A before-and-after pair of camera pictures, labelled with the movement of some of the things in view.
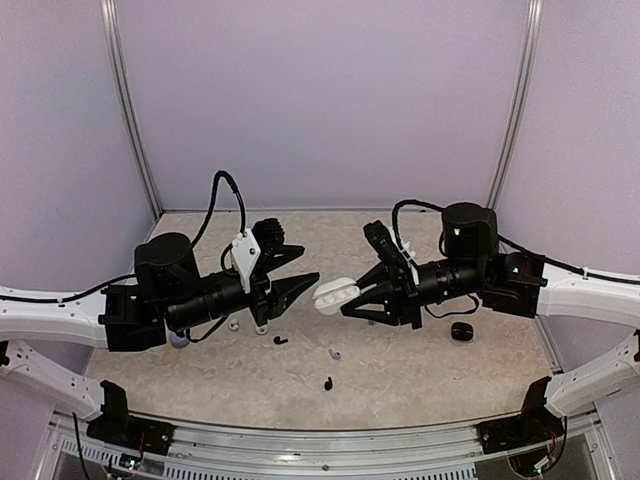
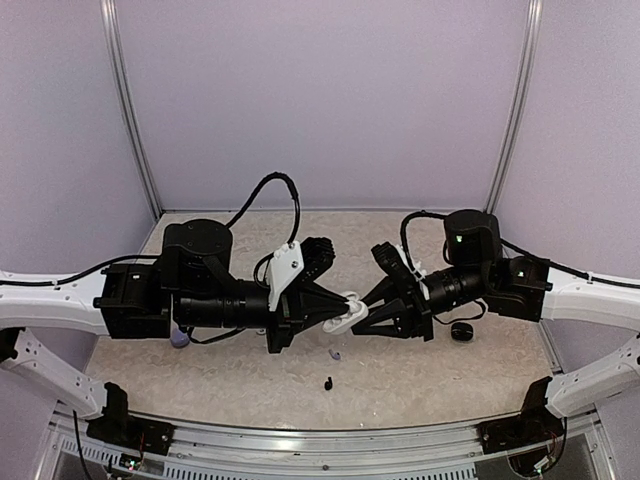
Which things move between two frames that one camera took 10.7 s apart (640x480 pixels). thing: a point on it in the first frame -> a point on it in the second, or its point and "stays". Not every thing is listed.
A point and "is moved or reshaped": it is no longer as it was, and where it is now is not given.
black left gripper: [284, 291] -> [302, 298]
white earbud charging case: [334, 294] is moved or reshaped
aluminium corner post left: [127, 104] stays
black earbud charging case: [462, 331] stays
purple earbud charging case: [178, 342] stays
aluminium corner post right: [528, 67] stays
